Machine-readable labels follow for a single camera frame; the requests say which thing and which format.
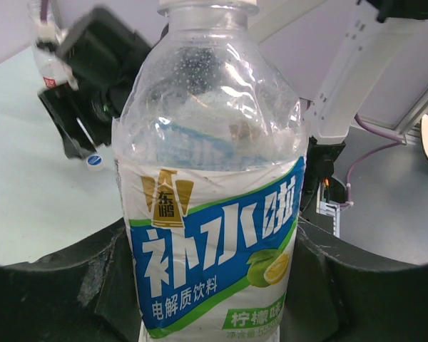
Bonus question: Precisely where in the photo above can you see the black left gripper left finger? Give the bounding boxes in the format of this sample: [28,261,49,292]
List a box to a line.
[0,219,141,341]

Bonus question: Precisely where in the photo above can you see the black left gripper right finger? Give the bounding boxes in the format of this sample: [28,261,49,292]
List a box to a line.
[283,220,428,341]

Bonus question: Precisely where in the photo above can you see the blue Pocari Sweat cap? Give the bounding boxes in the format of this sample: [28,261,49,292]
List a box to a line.
[86,154,104,172]

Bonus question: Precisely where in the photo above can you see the clear blue-label Pocari bottle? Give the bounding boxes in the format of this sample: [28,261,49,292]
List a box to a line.
[112,1,308,341]

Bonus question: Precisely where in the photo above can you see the clear red-label water bottle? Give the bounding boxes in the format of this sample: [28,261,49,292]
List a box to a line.
[27,1,68,88]

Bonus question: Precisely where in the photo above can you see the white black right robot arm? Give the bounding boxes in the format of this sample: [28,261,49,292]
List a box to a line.
[31,1,428,209]

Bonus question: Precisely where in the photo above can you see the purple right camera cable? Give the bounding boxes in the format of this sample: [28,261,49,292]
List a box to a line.
[345,113,404,211]

